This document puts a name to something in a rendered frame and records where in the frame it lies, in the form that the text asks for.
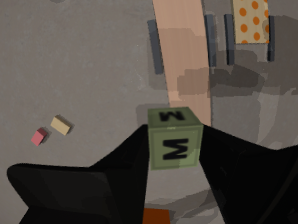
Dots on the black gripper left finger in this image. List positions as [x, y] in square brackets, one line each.
[114, 187]

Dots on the green cube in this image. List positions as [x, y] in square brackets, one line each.
[174, 137]

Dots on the peach strip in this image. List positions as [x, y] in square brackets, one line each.
[181, 30]

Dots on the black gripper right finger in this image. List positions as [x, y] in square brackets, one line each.
[248, 180]

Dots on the cream strip with orange polka dots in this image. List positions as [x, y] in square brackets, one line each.
[250, 21]

